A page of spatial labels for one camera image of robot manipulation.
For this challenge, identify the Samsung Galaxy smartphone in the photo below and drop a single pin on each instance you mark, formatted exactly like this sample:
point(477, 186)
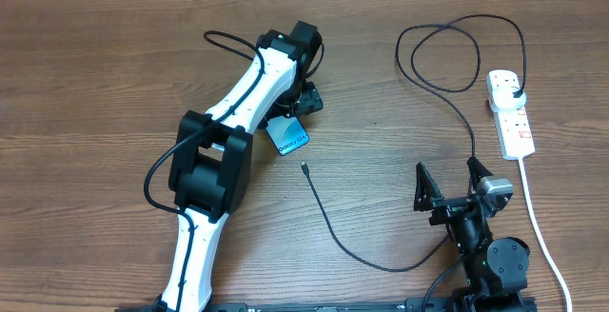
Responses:
point(286, 134)

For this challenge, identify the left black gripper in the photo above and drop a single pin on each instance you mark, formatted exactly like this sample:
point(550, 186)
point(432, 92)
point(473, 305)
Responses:
point(306, 98)

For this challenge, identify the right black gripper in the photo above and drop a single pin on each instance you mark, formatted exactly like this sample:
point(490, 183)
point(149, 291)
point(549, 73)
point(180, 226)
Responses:
point(426, 198)

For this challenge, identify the white power strip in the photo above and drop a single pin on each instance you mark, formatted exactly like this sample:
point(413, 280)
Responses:
point(513, 128)

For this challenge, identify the white charger plug adapter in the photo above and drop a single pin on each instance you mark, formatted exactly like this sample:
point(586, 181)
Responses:
point(506, 99)

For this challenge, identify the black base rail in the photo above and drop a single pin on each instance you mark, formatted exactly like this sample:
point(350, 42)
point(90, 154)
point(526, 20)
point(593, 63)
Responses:
point(323, 307)

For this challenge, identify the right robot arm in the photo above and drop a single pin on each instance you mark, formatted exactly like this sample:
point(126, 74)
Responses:
point(495, 269)

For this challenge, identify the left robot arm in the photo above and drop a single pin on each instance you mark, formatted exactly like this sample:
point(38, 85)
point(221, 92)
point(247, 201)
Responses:
point(211, 159)

